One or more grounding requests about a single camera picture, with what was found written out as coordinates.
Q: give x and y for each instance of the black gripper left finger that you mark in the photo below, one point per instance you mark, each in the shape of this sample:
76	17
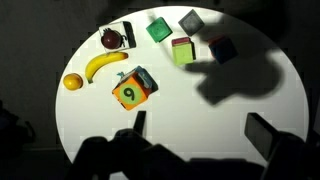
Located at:
140	121

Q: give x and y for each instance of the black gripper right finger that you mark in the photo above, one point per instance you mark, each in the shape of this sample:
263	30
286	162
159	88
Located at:
261	133

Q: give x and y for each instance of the orange block with six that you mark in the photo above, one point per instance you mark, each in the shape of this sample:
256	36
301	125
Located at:
130	95

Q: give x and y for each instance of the black white triangle pattern block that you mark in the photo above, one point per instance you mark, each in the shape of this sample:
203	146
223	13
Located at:
147	78

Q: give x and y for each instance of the lime green block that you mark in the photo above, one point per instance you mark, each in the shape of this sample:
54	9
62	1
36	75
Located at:
182	53

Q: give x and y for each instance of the white black picture block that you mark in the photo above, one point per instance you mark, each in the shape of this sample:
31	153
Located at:
129	33

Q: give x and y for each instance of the blue block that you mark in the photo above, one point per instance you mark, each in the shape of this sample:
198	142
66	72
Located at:
223	50

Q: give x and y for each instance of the orange red block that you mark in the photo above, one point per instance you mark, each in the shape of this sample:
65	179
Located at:
214	40

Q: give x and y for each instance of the gray block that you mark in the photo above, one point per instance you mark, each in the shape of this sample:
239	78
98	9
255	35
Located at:
191	22

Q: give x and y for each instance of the yellow banana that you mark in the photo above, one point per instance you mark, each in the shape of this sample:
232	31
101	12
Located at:
100	63

